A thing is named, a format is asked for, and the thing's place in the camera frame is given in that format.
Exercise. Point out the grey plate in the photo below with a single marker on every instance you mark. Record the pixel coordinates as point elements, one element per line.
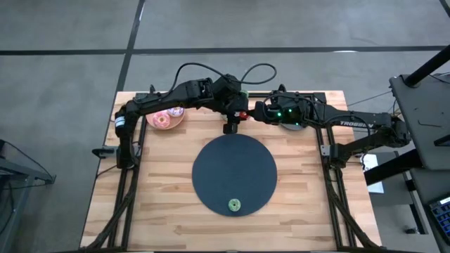
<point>292,127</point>

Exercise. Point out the white paper label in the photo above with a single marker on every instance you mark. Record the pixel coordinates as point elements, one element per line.
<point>377,188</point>

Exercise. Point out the succulent in white patterned pot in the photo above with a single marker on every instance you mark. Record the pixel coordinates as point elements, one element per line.
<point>244,94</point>

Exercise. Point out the grey cart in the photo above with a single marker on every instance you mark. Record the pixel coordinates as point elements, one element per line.
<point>418,105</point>

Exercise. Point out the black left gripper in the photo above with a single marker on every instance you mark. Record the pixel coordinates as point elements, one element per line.
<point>228,98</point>

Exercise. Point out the round dark woven placemat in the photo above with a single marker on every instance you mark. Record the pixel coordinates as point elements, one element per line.
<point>232,168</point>

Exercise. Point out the small red iced donut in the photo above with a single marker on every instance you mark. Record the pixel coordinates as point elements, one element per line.
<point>243,115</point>

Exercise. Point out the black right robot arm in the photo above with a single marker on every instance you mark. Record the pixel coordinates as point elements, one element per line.
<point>351,119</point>

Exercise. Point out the grey metal stand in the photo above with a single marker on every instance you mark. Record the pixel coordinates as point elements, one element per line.
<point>21,175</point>

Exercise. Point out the small green iced donut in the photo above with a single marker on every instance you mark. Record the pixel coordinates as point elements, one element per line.
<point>231,201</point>

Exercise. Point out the pink plate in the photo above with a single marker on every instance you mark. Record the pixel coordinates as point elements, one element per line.
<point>175,123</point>

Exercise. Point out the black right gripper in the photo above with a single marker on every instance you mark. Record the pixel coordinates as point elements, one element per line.
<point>277,109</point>

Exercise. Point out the black side bracket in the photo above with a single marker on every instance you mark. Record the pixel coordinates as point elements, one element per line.
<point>103,152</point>

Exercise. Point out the large purple iced donut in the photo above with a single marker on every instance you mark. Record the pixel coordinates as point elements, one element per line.
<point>177,112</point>

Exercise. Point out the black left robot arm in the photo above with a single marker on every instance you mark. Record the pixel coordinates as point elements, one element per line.
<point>158,100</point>

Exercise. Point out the black pole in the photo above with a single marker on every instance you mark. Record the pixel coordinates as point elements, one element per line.
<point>427,66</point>

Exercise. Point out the large pink iced donut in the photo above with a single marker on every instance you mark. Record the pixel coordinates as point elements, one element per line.
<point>157,122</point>

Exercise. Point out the black keyboard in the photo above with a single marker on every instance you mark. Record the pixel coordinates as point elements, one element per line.
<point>443,214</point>

